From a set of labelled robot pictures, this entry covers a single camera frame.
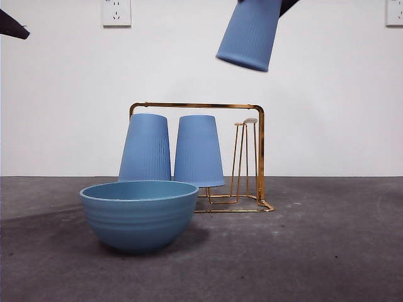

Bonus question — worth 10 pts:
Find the gold wire cup rack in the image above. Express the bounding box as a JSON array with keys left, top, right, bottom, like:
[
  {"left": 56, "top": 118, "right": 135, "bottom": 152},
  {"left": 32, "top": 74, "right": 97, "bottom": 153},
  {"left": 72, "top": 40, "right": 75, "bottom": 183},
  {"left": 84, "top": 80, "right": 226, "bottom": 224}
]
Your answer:
[{"left": 128, "top": 101, "right": 275, "bottom": 214}]

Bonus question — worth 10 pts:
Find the blue ribbed bowl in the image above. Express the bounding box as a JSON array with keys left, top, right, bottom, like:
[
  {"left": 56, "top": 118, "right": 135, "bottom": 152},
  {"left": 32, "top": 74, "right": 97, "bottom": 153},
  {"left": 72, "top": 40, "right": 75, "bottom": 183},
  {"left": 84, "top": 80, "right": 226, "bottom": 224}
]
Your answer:
[{"left": 79, "top": 181, "right": 200, "bottom": 255}]

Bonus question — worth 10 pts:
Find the white wall socket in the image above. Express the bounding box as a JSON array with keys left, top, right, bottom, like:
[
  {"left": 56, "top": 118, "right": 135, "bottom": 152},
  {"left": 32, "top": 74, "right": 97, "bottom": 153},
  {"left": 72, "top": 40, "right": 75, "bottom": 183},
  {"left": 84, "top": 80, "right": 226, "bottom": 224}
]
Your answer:
[
  {"left": 385, "top": 0, "right": 403, "bottom": 27},
  {"left": 101, "top": 0, "right": 132, "bottom": 27}
]

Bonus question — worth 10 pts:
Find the blue ribbed plastic cup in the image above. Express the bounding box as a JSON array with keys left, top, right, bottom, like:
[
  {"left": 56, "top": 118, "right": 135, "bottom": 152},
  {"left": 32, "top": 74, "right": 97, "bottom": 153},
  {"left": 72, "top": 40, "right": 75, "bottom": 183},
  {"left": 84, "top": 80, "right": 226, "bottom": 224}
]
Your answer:
[
  {"left": 215, "top": 0, "right": 283, "bottom": 72},
  {"left": 173, "top": 115, "right": 225, "bottom": 188},
  {"left": 118, "top": 113, "right": 173, "bottom": 182}
]

